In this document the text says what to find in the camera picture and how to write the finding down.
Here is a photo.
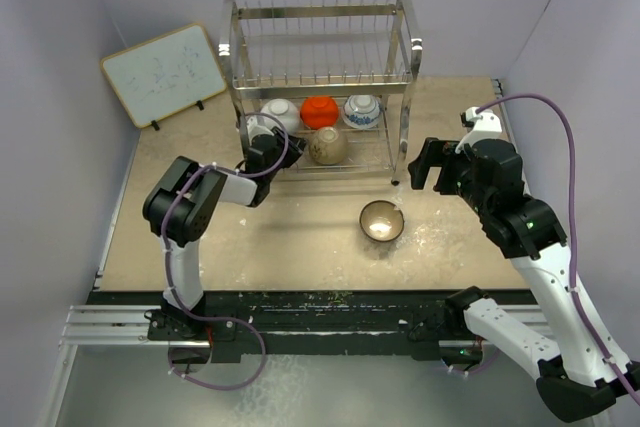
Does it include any white ceramic bowl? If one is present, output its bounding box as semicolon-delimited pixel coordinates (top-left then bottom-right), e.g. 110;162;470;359
261;99;301;134

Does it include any black glossy bowl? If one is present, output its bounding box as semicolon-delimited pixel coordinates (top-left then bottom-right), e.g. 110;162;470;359
309;126;349;166

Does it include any brown beige bowl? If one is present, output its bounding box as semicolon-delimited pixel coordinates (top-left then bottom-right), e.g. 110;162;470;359
359;200;405;243

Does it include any orange plastic bowl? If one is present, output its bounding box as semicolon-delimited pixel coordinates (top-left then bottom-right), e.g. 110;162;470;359
300;96;339;130

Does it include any blue white patterned bowl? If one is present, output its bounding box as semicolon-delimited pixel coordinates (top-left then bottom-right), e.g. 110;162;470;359
341;95;381;130

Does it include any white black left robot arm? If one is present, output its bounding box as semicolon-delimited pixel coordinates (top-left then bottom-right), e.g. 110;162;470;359
142;128;307;339

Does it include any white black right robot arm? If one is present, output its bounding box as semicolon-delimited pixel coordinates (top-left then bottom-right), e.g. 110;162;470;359
408;137;639;423

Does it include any stainless steel dish rack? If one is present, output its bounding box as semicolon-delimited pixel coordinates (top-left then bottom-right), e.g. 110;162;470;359
217;0;423;185

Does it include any small framed whiteboard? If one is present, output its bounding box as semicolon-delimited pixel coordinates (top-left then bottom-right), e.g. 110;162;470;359
100;23;226;129

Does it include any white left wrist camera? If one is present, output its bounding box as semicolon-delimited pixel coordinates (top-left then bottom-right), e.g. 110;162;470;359
245;116;273;142

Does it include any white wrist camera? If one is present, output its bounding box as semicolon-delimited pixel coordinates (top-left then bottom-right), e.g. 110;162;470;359
456;107;503;152
245;116;273;142

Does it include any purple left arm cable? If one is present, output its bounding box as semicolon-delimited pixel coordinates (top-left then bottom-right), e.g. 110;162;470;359
159;112;290;328

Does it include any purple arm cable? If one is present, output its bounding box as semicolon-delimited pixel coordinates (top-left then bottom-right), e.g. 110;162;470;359
159;112;290;328
474;92;640;406

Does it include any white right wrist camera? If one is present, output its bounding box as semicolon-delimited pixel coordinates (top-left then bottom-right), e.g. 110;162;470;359
456;107;503;152

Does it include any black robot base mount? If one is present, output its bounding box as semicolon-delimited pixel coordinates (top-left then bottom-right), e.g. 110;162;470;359
87;290;474;363

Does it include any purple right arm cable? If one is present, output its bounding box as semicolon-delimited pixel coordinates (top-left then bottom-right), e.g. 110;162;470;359
474;92;640;406

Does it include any aluminium extrusion rail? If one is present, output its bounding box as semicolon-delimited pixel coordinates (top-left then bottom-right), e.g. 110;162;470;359
61;305;208;347

